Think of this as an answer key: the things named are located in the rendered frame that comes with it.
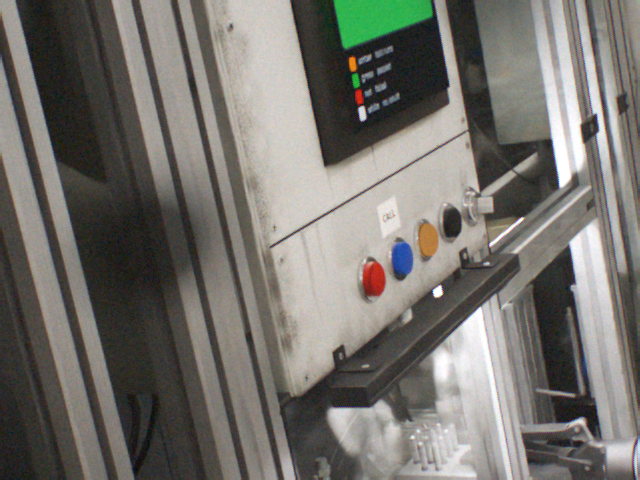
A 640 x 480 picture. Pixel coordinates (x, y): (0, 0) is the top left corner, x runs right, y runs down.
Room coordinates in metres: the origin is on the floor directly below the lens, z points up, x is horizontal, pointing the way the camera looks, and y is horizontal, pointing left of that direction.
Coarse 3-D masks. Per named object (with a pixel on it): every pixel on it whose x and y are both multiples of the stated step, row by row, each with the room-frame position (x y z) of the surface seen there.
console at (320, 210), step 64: (192, 0) 1.02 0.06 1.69; (256, 0) 1.05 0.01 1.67; (320, 0) 1.11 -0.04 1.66; (256, 64) 1.03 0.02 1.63; (320, 64) 1.09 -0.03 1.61; (448, 64) 1.34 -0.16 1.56; (256, 128) 1.01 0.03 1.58; (320, 128) 1.09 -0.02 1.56; (384, 128) 1.17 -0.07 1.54; (448, 128) 1.32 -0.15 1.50; (256, 192) 1.00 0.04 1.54; (320, 192) 1.08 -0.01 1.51; (384, 192) 1.18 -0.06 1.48; (448, 192) 1.29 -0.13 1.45; (256, 256) 1.02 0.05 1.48; (320, 256) 1.06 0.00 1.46; (384, 256) 1.16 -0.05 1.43; (448, 256) 1.27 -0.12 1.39; (320, 320) 1.04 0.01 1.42; (384, 320) 1.14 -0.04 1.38
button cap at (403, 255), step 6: (396, 246) 1.17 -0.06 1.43; (402, 246) 1.17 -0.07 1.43; (408, 246) 1.18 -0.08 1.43; (396, 252) 1.16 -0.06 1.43; (402, 252) 1.16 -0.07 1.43; (408, 252) 1.17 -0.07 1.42; (396, 258) 1.16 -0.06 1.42; (402, 258) 1.16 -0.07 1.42; (408, 258) 1.17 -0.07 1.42; (396, 264) 1.16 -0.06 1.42; (402, 264) 1.16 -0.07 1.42; (408, 264) 1.17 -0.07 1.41; (396, 270) 1.16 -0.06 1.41; (402, 270) 1.16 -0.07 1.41; (408, 270) 1.17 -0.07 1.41
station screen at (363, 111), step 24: (432, 0) 1.28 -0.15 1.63; (336, 24) 1.10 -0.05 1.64; (408, 24) 1.22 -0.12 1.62; (432, 24) 1.27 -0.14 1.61; (360, 48) 1.13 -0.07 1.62; (384, 48) 1.17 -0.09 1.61; (408, 48) 1.21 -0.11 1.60; (432, 48) 1.26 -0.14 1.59; (360, 72) 1.13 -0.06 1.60; (384, 72) 1.16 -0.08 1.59; (408, 72) 1.21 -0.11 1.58; (432, 72) 1.25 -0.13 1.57; (360, 96) 1.12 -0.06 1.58; (384, 96) 1.16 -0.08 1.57; (408, 96) 1.20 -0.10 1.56; (360, 120) 1.11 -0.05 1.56
